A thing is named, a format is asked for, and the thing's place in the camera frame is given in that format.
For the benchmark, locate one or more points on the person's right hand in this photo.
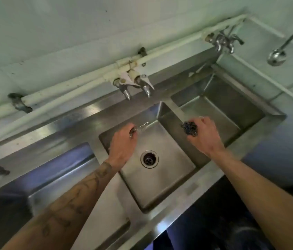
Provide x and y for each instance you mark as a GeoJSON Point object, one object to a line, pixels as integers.
{"type": "Point", "coordinates": [209, 140]}

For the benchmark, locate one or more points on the person's left hand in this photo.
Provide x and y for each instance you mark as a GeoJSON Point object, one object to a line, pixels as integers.
{"type": "Point", "coordinates": [121, 148]}

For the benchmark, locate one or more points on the grey steel wool scourer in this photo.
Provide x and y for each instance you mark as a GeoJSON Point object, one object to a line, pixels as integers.
{"type": "Point", "coordinates": [189, 128]}

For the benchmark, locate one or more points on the person's right forearm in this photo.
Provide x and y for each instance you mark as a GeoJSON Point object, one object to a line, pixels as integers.
{"type": "Point", "coordinates": [266, 200]}

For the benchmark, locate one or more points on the basin drain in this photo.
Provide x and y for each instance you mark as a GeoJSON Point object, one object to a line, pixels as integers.
{"type": "Point", "coordinates": [149, 159]}

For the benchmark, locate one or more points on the dark pipe bracket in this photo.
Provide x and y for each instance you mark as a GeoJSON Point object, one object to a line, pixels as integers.
{"type": "Point", "coordinates": [141, 52]}
{"type": "Point", "coordinates": [19, 102]}

